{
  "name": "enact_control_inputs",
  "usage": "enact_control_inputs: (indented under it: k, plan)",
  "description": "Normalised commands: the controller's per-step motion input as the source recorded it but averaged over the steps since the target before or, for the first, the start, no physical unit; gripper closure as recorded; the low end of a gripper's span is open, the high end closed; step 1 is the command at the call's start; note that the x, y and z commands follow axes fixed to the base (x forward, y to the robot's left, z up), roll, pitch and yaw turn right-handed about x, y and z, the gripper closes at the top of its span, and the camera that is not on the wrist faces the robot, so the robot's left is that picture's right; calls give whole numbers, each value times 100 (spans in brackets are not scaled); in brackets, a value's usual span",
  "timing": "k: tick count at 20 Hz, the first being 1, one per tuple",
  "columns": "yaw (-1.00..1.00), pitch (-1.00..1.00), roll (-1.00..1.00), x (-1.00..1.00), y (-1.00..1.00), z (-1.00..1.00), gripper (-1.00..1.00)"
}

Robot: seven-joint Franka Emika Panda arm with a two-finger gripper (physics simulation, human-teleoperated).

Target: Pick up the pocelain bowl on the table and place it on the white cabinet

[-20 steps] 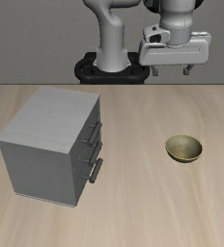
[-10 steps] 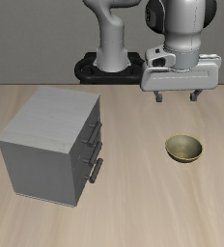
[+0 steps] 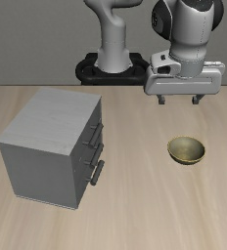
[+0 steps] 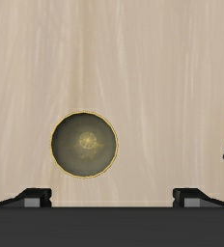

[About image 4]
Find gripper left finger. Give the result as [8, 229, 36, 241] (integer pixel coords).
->
[0, 187, 53, 208]

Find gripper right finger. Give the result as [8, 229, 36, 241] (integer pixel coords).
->
[172, 187, 224, 208]

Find dark gold-rimmed porcelain bowl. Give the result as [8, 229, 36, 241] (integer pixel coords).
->
[50, 111, 119, 179]

